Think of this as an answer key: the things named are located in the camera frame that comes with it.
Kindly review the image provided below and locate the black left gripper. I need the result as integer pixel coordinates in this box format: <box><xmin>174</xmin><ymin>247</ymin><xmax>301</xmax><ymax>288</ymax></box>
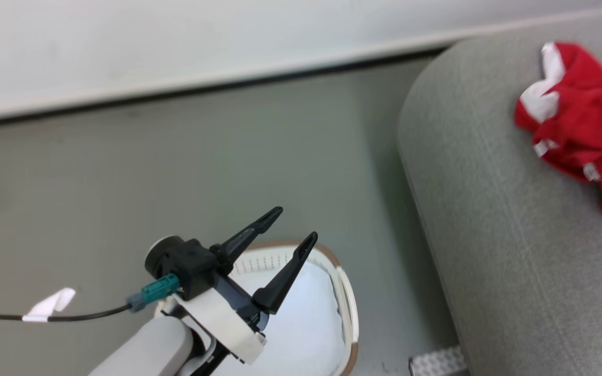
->
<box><xmin>144</xmin><ymin>206</ymin><xmax>319</xmax><ymax>331</ymax></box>

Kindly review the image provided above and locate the red and white jersey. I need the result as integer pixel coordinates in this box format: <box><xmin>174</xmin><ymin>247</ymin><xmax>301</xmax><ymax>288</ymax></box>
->
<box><xmin>514</xmin><ymin>41</ymin><xmax>602</xmax><ymax>226</ymax></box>

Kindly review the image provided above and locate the white basket with brown rim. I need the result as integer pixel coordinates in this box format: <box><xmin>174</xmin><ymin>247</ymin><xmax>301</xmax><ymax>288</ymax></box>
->
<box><xmin>155</xmin><ymin>240</ymin><xmax>360</xmax><ymax>376</ymax></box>

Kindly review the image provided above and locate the grey patterned tape strip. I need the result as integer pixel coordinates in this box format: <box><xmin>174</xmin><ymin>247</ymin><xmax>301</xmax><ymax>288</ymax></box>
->
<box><xmin>408</xmin><ymin>345</ymin><xmax>469</xmax><ymax>376</ymax></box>

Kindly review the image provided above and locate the grey fabric sofa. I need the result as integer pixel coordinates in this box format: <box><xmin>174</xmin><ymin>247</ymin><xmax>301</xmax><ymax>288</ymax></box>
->
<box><xmin>397</xmin><ymin>9</ymin><xmax>602</xmax><ymax>376</ymax></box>

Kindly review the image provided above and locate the teal cable connector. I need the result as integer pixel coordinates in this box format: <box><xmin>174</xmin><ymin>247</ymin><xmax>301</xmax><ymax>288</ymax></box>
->
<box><xmin>125</xmin><ymin>274</ymin><xmax>182</xmax><ymax>313</ymax></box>

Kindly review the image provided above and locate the thin black cable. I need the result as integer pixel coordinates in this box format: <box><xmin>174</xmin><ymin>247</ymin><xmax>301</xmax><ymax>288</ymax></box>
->
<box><xmin>0</xmin><ymin>304</ymin><xmax>135</xmax><ymax>376</ymax></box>

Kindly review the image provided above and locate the white cable tag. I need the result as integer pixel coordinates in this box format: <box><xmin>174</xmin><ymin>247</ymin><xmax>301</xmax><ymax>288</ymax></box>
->
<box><xmin>21</xmin><ymin>287</ymin><xmax>77</xmax><ymax>323</ymax></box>

